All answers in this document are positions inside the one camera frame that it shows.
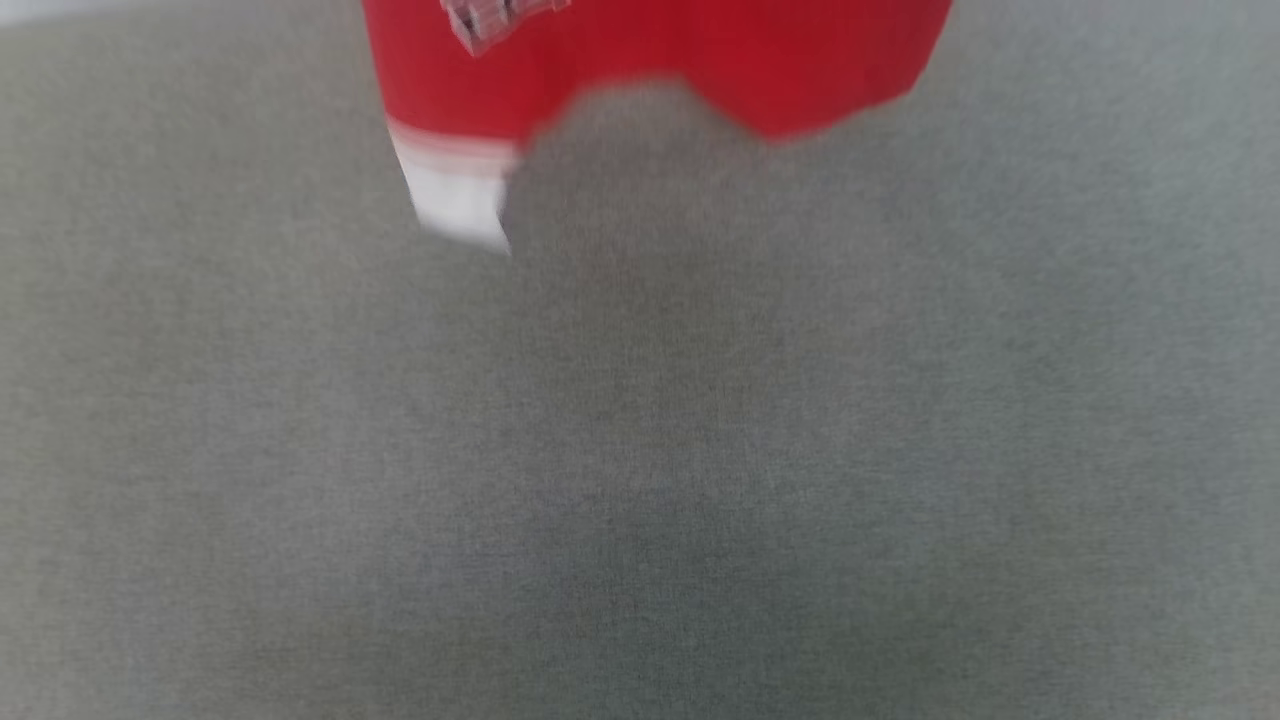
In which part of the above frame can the red and white striped garment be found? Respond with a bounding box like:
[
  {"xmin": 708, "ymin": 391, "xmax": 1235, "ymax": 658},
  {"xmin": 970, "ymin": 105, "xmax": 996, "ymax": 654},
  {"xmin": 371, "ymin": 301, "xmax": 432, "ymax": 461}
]
[{"xmin": 360, "ymin": 0, "xmax": 956, "ymax": 256}]

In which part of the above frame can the grey fabric sofa cushion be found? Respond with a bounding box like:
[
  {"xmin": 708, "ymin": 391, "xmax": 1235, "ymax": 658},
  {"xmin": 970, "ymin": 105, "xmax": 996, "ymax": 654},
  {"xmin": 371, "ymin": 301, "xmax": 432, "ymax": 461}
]
[{"xmin": 0, "ymin": 0, "xmax": 1280, "ymax": 720}]

